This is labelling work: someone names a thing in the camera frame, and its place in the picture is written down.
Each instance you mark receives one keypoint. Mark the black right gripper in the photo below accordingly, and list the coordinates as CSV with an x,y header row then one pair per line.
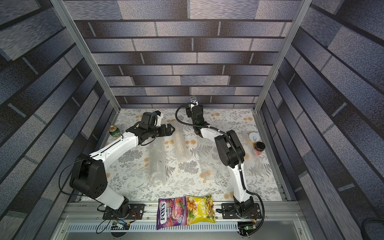
x,y
196,108

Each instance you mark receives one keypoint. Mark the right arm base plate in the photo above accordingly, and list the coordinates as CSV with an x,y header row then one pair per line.
x,y
231,212

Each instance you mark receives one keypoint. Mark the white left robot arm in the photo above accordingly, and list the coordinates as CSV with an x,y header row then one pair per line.
x,y
89,173

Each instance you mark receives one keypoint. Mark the red jam jar black lid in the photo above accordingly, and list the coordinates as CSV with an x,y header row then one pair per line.
x,y
259,147

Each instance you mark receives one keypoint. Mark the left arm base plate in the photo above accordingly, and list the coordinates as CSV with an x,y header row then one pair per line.
x,y
126,212

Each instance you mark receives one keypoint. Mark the green beverage can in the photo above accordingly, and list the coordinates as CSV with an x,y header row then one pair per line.
x,y
114,131

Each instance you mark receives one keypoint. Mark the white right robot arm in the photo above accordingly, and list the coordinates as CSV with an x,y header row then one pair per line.
x,y
230,150

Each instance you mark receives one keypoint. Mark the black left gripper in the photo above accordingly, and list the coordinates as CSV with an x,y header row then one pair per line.
x,y
164,132

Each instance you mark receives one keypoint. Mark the purple Fox's candy bag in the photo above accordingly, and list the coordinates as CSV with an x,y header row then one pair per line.
x,y
172,212

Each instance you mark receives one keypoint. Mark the yellow snack bag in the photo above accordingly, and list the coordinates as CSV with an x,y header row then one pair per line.
x,y
200,209

